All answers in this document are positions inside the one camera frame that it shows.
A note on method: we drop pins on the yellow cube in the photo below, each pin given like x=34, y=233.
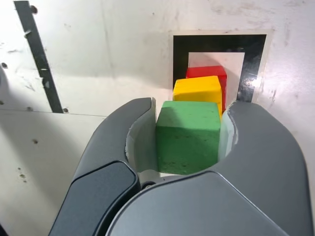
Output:
x=197, y=89

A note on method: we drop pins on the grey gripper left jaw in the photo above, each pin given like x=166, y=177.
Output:
x=103, y=157

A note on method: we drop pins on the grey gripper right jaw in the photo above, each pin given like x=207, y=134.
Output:
x=246, y=191

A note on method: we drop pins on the black tape strip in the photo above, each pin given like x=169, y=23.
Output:
x=37, y=54

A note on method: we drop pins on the green cube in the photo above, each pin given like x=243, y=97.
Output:
x=187, y=137

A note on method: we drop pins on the red cube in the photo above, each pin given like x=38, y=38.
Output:
x=206, y=71

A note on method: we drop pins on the square black tape outline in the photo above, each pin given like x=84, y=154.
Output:
x=211, y=43

